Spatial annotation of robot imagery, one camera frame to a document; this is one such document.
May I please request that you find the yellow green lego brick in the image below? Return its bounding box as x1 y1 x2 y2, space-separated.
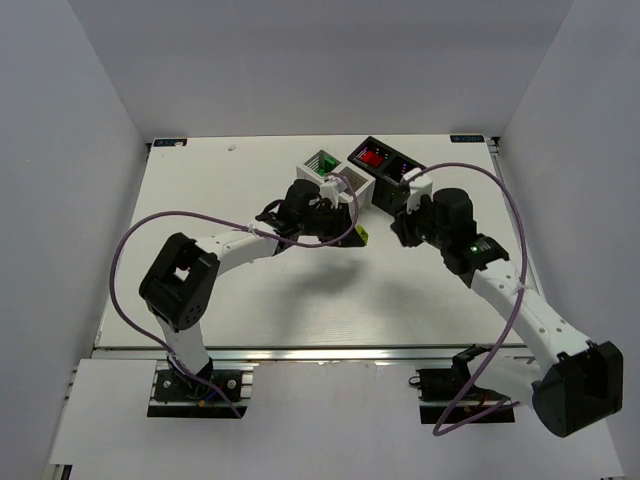
356 226 369 244

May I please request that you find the green long lego piece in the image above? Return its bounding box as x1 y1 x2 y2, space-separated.
316 155 339 176

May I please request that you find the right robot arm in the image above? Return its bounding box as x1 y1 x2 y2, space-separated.
391 187 623 438

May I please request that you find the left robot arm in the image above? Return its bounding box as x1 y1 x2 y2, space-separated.
139 174 367 388

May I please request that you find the white slotted container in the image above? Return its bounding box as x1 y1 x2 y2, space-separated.
296 150 375 213

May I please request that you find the black slotted container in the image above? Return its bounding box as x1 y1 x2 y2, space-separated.
347 136 425 215

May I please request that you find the left blue table label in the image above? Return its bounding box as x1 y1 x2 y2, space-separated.
152 138 188 148

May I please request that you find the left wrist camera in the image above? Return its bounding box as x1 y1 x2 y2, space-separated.
319 172 354 208

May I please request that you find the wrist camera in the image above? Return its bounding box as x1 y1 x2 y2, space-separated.
400 168 433 214
319 172 354 208

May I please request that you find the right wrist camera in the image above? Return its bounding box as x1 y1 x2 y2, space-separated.
400 168 433 214

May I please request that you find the aluminium table rail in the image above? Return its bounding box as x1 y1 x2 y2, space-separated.
91 345 533 363

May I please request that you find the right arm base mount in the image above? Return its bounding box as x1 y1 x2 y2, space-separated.
408 345 515 426

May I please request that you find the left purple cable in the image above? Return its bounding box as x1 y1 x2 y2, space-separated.
109 172 361 419

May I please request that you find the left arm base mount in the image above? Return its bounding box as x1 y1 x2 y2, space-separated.
147 363 253 420

